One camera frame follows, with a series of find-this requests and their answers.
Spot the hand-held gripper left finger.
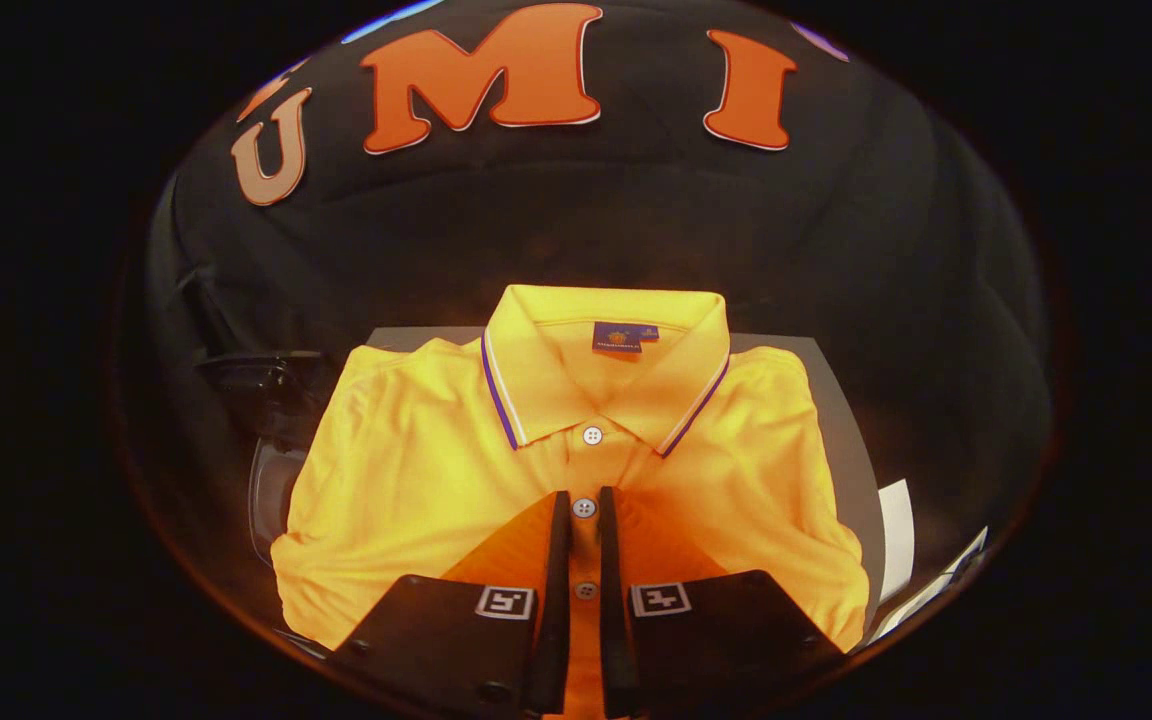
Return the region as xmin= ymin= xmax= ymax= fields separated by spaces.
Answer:
xmin=329 ymin=490 xmax=574 ymax=717

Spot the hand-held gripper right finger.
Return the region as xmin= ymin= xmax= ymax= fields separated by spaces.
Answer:
xmin=596 ymin=486 xmax=849 ymax=719

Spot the yellow polo shirt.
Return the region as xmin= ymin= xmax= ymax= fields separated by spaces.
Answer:
xmin=271 ymin=285 xmax=872 ymax=720

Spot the dark washing machine lid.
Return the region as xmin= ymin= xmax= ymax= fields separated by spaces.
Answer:
xmin=198 ymin=350 xmax=337 ymax=443

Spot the white paper sheet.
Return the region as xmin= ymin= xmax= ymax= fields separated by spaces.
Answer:
xmin=876 ymin=480 xmax=915 ymax=601

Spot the grey cabinet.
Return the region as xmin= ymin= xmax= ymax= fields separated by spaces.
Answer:
xmin=366 ymin=325 xmax=887 ymax=641

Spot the white panel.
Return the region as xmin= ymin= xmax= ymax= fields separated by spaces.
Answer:
xmin=871 ymin=528 xmax=989 ymax=641

